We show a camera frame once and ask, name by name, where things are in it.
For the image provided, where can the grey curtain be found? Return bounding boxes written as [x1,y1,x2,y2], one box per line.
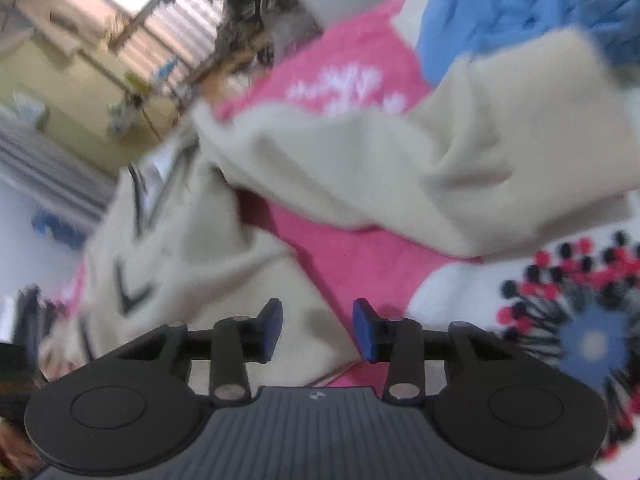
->
[0,120,118,233]

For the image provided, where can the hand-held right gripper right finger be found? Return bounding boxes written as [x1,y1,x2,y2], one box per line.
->
[351,298,502,405]

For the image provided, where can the cream jacket with black trim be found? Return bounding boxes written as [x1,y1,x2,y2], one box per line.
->
[37,25,638,391]

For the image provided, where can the blue cloth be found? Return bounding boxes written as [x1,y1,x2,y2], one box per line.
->
[415,0,640,88]

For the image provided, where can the black wheelchair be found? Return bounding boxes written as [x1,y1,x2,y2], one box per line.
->
[207,0,323,68]

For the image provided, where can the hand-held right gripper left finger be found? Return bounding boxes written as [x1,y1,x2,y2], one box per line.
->
[118,298,284,405]

